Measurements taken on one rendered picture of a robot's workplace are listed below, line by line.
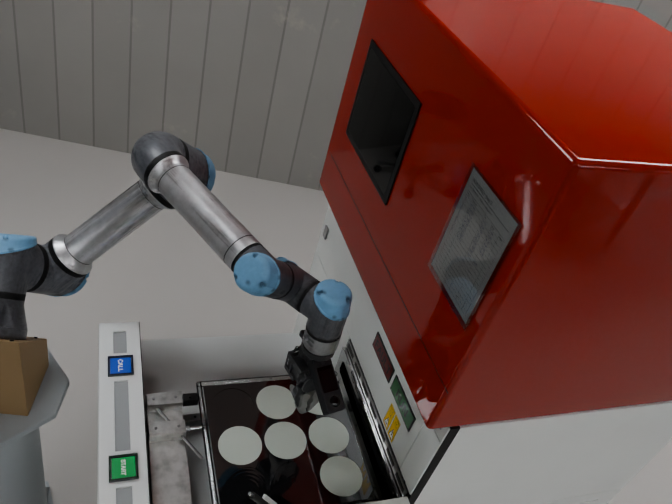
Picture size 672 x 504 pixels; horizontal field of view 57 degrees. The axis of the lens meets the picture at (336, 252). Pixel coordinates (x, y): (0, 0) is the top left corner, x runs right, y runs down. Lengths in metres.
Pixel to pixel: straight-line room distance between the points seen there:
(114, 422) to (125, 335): 0.25
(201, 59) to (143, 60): 0.32
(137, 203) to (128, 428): 0.49
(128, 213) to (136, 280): 1.66
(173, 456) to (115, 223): 0.54
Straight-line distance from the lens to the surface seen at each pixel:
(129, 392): 1.48
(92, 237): 1.53
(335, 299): 1.17
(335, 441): 1.54
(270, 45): 3.56
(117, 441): 1.41
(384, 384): 1.47
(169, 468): 1.47
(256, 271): 1.10
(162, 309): 2.99
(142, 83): 3.78
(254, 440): 1.50
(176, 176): 1.26
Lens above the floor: 2.14
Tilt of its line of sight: 38 degrees down
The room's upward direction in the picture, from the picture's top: 17 degrees clockwise
